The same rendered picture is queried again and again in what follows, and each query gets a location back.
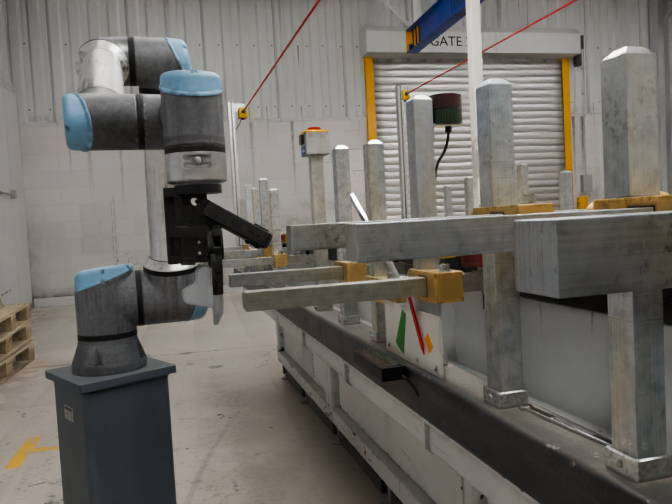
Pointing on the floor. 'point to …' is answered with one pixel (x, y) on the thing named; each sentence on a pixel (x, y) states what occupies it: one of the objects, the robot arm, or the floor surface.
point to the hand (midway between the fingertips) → (219, 315)
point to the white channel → (474, 82)
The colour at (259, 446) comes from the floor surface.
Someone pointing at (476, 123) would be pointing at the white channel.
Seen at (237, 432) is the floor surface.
